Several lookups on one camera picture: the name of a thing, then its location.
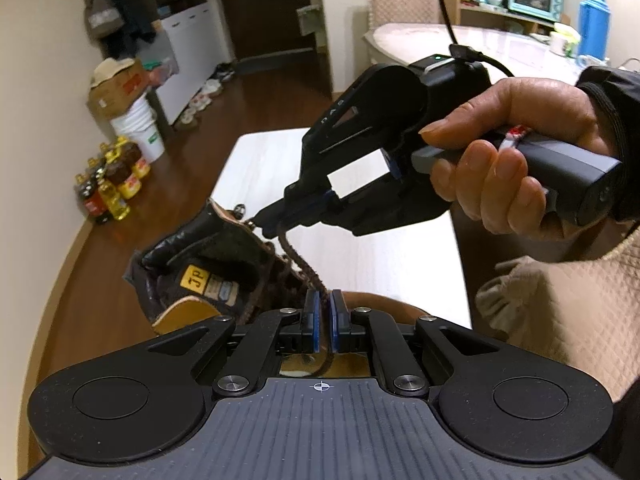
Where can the white cabinet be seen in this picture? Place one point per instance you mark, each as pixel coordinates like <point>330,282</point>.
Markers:
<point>199,42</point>

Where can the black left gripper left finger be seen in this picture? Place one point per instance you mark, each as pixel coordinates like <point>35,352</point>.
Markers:
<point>300,331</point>

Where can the person right hand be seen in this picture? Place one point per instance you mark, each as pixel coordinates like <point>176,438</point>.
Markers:
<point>505,150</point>

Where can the white plastic bucket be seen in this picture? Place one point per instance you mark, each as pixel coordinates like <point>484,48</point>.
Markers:
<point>139,125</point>

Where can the tan leather boot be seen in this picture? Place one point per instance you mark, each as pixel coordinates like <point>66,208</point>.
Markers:
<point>192,285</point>

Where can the dark wooden door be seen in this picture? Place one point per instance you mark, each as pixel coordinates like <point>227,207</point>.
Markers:
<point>260,27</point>

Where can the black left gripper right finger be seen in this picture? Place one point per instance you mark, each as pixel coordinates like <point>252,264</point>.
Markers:
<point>348,328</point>

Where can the blue water jug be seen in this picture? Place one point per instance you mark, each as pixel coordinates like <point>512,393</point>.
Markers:
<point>593,25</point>

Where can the brown cardboard box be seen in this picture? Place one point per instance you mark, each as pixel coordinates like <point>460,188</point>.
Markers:
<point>115,85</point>

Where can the cooking oil bottles cluster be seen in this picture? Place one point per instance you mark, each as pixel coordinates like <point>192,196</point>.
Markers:
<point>111,180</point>

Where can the dark brown shoelace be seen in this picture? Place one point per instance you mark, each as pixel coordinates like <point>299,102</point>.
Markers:
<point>279,277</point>

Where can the bed with pink cover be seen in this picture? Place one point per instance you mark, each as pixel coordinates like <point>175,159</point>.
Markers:
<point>407,31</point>

